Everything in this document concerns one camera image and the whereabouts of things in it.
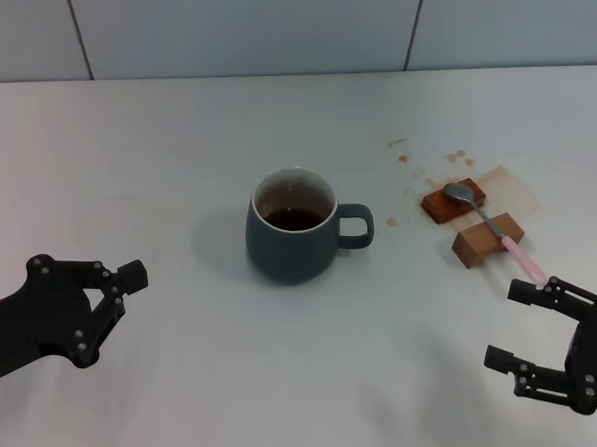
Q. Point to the brown liquid stain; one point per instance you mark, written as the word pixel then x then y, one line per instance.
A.
pixel 507 182

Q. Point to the dark reddish wooden block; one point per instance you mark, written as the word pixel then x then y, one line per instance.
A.
pixel 439 209

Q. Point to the light brown wooden block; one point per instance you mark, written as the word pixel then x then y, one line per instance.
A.
pixel 472 248

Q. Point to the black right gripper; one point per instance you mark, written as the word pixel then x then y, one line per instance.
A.
pixel 595 349

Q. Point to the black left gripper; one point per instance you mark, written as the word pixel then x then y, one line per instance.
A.
pixel 28 319

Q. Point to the dark brown coffee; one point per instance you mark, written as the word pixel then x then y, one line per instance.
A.
pixel 294 219

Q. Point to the grey ceramic mug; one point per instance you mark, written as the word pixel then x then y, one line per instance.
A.
pixel 289 253

